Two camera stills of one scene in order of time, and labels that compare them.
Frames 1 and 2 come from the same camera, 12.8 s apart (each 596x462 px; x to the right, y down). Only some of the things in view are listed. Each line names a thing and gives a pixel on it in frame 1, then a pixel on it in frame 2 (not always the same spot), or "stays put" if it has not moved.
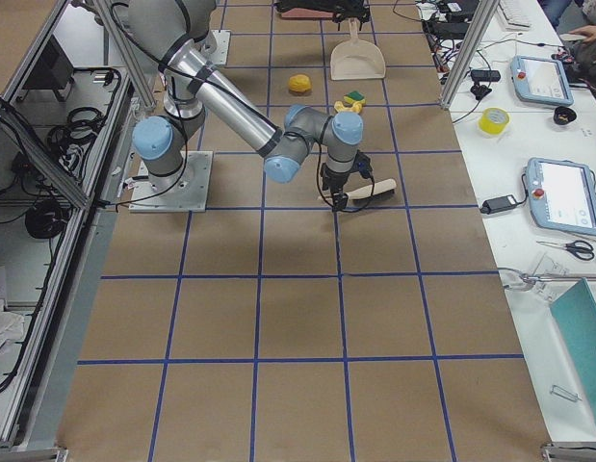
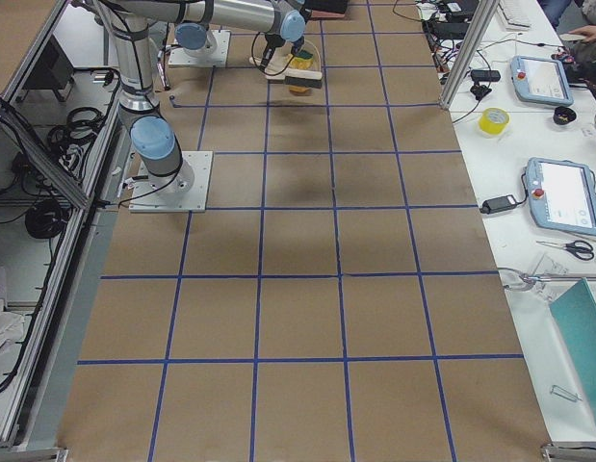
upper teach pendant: x=539 y=80 stays put
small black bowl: x=564 y=115 stays put
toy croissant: x=356 y=106 to x=296 y=62
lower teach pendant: x=563 y=197 stays put
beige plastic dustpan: x=356 y=59 to x=279 y=57
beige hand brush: x=374 y=192 to x=298 y=78
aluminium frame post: x=486 y=10 stays put
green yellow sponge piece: x=353 y=96 to x=303 y=55
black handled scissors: x=582 y=248 stays put
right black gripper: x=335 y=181 to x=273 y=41
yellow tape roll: x=493 y=120 stays put
